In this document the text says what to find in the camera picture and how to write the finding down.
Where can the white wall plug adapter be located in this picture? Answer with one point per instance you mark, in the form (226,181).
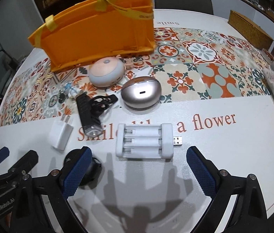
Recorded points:
(60,133)

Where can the pink white round device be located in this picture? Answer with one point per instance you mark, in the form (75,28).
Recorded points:
(108,71)

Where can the woven rectangular basket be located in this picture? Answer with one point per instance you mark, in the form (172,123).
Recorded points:
(250,31)

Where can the small black ring object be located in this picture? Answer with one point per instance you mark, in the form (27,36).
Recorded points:
(61,97)

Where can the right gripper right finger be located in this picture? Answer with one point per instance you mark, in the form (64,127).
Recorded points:
(249,211)

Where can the white battery charger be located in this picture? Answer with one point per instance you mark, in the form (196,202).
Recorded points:
(146,141)

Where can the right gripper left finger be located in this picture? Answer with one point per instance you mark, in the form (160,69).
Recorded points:
(65,184)

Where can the small blue white figurine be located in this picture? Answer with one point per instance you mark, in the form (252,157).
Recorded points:
(72,90)

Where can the black chair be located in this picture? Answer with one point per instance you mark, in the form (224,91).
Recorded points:
(202,6)

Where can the black bike light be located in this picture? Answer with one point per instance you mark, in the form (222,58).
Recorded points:
(90,110)

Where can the dark grey round device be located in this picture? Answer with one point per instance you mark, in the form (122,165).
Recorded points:
(93,171)

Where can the patterned table runner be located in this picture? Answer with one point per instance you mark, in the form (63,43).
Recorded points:
(190,64)

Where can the rose gold oval device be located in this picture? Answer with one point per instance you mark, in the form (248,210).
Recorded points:
(141,92)

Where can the orange felt organizer bag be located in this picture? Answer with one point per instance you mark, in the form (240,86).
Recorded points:
(94,29)

